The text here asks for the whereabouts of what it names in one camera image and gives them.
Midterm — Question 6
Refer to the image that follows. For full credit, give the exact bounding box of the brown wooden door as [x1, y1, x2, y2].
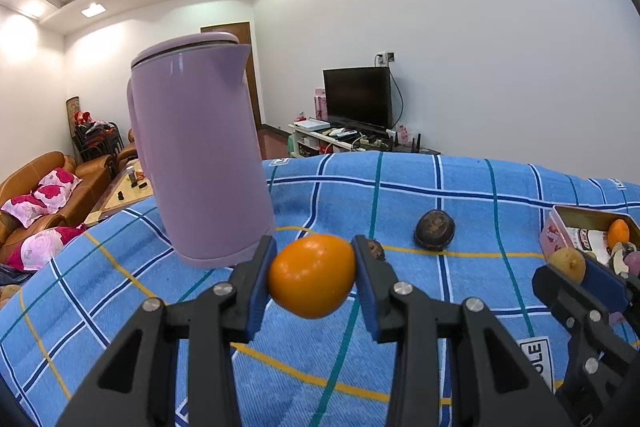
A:
[201, 22, 262, 131]

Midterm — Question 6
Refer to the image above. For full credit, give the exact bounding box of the pink floral cushion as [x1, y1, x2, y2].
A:
[1, 168, 81, 228]

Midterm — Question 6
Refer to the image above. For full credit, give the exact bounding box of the white TV stand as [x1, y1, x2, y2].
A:
[288, 121, 439, 158]

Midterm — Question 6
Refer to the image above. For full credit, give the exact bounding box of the blue plaid tablecloth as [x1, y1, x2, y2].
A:
[1, 153, 639, 426]

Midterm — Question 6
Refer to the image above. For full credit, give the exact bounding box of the cut taro root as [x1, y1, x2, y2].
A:
[610, 242, 638, 275]

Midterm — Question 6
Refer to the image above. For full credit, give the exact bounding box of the purple sweet potato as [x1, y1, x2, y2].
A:
[624, 251, 640, 277]

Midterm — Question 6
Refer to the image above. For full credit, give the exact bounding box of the orange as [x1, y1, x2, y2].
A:
[606, 219, 630, 251]
[268, 234, 357, 320]

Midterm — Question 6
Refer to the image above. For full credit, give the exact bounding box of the pink metal tin box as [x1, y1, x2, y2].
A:
[539, 205, 639, 265]

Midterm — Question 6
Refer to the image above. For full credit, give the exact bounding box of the small green-brown round fruit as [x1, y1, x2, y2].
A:
[547, 247, 587, 284]

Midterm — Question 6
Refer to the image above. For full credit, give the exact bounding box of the orange at tin back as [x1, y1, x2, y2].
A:
[606, 219, 630, 251]

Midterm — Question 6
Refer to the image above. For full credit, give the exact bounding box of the purple electric kettle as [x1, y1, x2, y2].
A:
[127, 31, 274, 269]

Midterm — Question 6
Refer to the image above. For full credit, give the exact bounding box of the dark brown passion fruit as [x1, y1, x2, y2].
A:
[413, 209, 456, 251]

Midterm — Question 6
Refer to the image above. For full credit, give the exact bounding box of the black television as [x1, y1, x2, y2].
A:
[323, 66, 393, 130]

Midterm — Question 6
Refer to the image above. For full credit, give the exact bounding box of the brown leather sofa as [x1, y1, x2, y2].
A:
[1, 152, 114, 263]

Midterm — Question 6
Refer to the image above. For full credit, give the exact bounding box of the paper leaflet in tin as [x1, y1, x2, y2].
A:
[567, 228, 611, 265]

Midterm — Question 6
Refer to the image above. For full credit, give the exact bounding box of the wooden coffee table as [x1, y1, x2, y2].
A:
[84, 158, 153, 227]

